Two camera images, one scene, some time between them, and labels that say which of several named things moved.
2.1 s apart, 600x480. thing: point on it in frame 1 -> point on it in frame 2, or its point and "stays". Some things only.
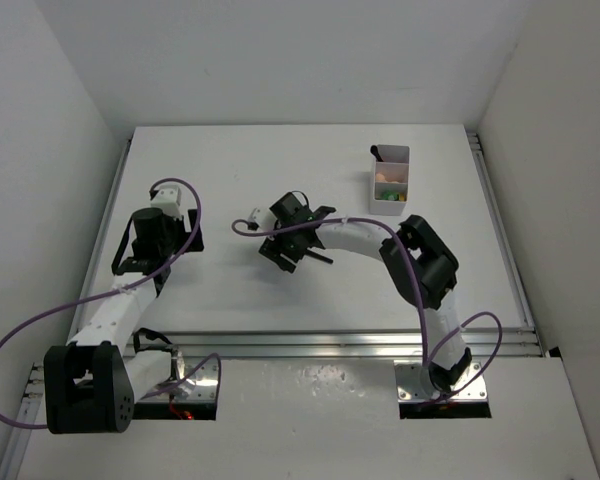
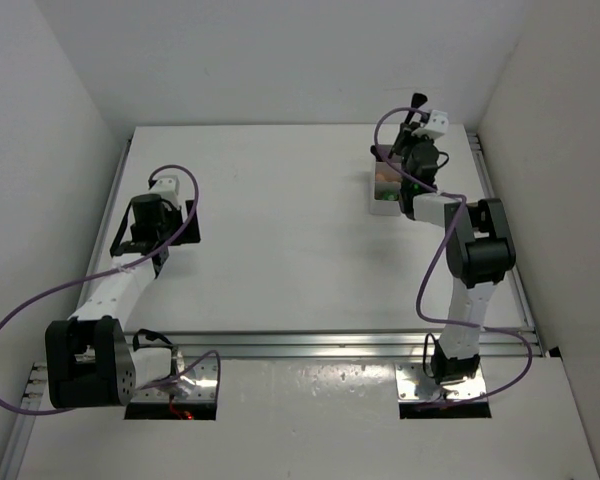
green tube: [391, 195] stays
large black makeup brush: [318, 256] -> [418, 99]
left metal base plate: [201, 385] stays
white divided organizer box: [389, 180] stays
